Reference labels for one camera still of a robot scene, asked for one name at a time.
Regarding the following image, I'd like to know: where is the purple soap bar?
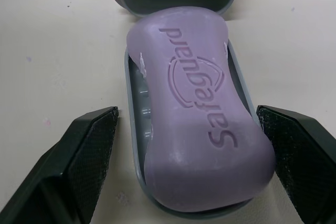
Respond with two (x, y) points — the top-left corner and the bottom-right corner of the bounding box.
(125, 7), (276, 207)

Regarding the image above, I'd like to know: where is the grey soap case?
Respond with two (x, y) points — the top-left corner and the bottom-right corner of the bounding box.
(103, 0), (266, 219)

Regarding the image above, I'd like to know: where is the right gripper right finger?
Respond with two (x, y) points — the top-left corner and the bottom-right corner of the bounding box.
(256, 104), (336, 224)

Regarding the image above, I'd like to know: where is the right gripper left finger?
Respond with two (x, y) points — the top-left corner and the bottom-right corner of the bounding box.
(0, 106), (119, 224)

